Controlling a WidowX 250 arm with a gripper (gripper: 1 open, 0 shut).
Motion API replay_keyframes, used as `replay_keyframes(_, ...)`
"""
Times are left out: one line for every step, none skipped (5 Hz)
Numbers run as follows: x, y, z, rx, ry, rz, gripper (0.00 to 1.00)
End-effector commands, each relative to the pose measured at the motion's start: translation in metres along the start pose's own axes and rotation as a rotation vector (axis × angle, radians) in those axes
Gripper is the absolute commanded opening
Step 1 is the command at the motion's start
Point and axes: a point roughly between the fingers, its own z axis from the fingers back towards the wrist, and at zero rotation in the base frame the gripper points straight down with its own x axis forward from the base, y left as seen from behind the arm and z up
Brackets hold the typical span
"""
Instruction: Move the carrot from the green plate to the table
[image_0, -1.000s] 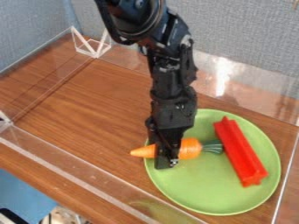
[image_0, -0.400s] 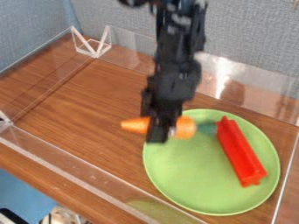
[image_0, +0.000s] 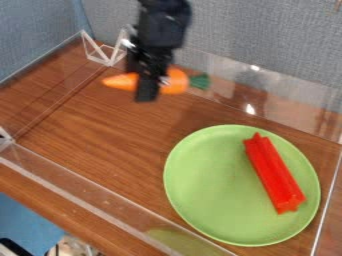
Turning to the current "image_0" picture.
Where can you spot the clear acrylic barrier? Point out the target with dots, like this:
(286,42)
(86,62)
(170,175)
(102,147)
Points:
(121,227)
(290,101)

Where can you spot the clear acrylic back barrier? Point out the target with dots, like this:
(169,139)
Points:
(290,101)

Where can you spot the red plastic block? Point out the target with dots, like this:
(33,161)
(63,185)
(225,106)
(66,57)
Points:
(280,184)

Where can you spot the orange toy carrot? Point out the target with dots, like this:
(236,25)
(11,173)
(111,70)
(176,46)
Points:
(180,82)

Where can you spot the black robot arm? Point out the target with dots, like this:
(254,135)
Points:
(155,35)

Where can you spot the green plate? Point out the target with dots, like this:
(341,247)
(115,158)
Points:
(217,194)

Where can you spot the clear acrylic front barrier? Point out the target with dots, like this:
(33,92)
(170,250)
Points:
(121,227)

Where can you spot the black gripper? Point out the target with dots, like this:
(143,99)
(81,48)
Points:
(149,58)

